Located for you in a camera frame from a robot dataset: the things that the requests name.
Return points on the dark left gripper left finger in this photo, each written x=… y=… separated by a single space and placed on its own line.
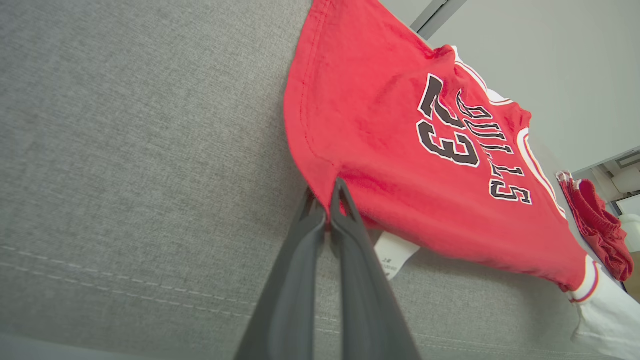
x=290 y=300

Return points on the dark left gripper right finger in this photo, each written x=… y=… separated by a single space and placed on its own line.
x=367 y=300

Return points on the red basketball jersey white sleeves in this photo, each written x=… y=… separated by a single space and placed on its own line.
x=375 y=115

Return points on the red shorts with white stripes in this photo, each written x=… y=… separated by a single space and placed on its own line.
x=600 y=235

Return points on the grey fabric sofa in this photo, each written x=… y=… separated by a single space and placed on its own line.
x=125 y=175

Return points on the grey partition post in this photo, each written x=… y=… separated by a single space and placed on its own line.
x=429 y=14
x=442 y=19

